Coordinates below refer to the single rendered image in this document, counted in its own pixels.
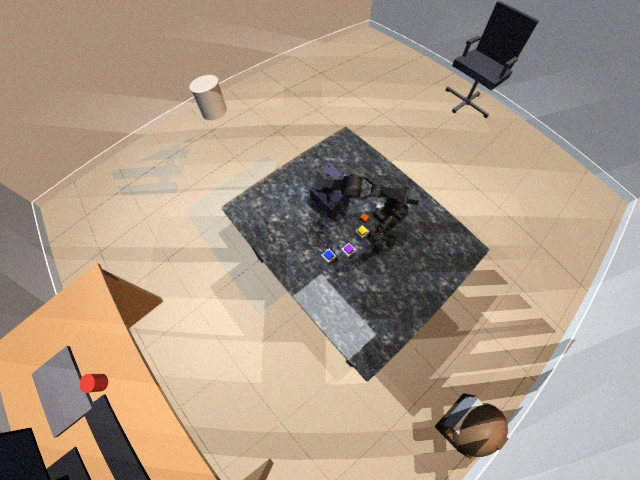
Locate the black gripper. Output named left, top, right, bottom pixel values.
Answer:
left=372, top=198, right=398, bottom=223

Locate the blue button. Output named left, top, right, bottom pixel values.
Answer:
left=321, top=249, right=336, bottom=264

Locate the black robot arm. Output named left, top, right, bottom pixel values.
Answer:
left=315, top=172, right=420, bottom=221

